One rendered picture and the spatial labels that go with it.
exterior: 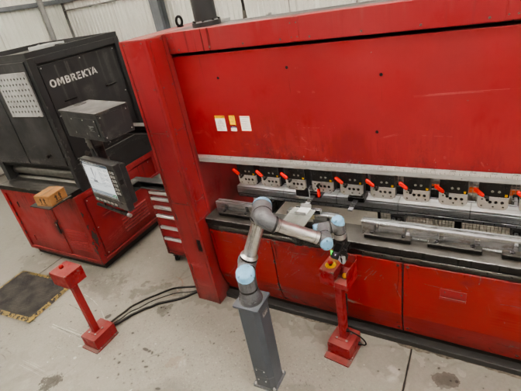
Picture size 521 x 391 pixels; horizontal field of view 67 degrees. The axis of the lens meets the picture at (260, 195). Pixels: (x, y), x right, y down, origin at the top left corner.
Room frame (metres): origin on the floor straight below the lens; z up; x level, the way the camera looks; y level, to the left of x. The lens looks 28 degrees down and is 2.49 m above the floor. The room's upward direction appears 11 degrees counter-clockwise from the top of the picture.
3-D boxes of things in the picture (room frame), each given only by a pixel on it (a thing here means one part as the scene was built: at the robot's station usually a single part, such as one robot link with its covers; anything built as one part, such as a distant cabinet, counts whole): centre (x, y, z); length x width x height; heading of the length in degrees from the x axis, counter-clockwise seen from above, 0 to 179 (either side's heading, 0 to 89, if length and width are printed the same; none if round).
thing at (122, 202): (2.66, 1.05, 1.42); 0.45 x 0.12 x 0.36; 47
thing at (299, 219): (2.36, -0.22, 1.00); 0.26 x 0.18 x 0.01; 146
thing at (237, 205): (2.79, 0.15, 0.92); 0.50 x 0.06 x 0.10; 56
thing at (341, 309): (2.04, -0.42, 0.39); 0.05 x 0.05 x 0.54; 49
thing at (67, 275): (2.59, 1.61, 0.41); 0.25 x 0.20 x 0.83; 146
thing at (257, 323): (1.89, 0.18, 0.39); 0.18 x 0.18 x 0.77; 58
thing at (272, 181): (2.61, -0.12, 1.26); 0.15 x 0.09 x 0.17; 56
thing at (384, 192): (2.17, -0.78, 1.26); 0.15 x 0.09 x 0.17; 56
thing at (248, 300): (1.89, 0.18, 0.82); 0.15 x 0.15 x 0.10
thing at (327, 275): (2.04, -0.42, 0.75); 0.20 x 0.16 x 0.18; 49
